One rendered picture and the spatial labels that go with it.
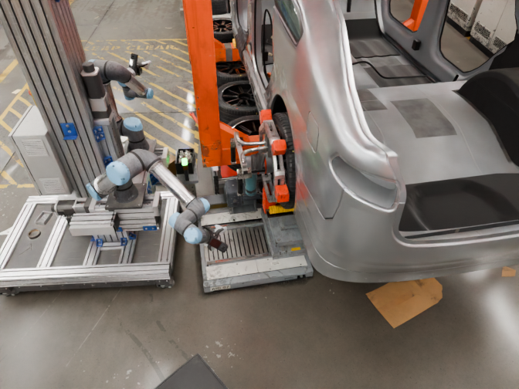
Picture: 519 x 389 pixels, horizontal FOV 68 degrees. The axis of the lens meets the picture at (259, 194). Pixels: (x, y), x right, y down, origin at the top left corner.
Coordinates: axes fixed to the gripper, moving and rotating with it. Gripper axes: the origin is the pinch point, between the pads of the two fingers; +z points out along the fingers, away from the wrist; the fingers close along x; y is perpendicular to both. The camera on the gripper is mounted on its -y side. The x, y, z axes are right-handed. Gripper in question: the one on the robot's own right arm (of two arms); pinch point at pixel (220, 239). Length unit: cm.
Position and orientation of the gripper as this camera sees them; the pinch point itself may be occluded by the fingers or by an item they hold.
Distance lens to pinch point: 216.0
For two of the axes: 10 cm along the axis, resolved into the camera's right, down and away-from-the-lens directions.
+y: -8.2, -4.9, 2.9
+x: -5.1, 8.6, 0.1
